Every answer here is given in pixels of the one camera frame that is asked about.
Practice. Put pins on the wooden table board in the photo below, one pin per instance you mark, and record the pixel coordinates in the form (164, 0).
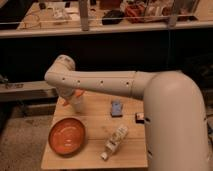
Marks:
(99, 126)

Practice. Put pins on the red object on shelf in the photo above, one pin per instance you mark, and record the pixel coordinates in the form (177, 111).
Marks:
(135, 13)

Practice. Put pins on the background workbench shelf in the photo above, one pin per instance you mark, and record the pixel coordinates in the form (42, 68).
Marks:
(35, 18)

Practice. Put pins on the white ceramic cup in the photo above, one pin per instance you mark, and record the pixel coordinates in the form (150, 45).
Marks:
(77, 104)

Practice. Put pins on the blue sponge block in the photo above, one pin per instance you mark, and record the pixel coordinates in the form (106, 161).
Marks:
(116, 109)

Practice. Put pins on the orange plate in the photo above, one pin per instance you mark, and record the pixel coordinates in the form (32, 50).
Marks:
(67, 136)

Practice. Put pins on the black rectangular box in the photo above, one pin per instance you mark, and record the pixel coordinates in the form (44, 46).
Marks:
(139, 118)

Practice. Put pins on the orange pepper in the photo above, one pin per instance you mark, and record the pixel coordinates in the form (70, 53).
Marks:
(77, 93)

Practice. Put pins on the clear plastic bottle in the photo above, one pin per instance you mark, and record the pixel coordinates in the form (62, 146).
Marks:
(113, 142)

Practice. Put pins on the metal rail beam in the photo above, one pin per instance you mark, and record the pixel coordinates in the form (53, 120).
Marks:
(26, 91)

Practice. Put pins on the black bag on shelf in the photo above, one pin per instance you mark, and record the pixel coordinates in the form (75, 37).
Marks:
(112, 17)

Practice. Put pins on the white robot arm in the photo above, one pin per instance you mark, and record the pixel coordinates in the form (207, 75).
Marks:
(175, 120)

